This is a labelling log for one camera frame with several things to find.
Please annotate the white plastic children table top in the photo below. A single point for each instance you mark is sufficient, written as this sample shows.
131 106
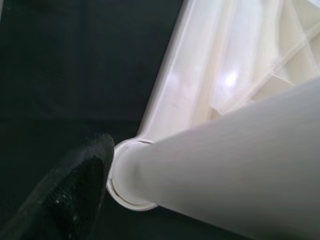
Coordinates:
190 62

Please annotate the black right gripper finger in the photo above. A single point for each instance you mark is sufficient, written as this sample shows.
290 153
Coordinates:
62 200

